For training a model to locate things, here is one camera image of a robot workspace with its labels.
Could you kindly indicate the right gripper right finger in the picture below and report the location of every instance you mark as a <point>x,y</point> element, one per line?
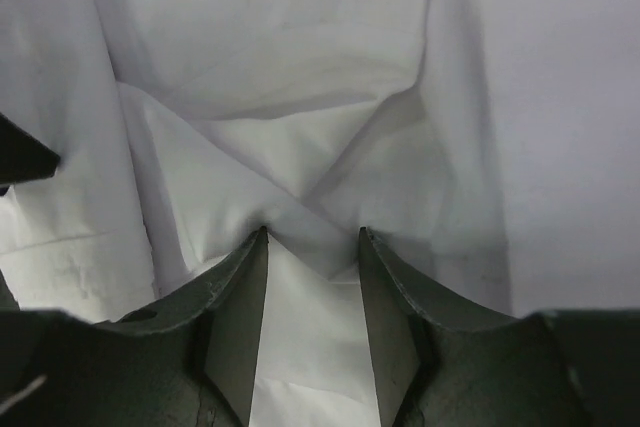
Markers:
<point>440,359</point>

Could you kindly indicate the white long sleeve shirt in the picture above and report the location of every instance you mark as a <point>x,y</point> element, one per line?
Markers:
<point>493,145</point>

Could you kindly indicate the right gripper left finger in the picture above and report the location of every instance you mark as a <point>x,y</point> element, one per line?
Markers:
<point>188,359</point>

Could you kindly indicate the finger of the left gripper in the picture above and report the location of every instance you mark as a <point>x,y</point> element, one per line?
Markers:
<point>23,157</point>

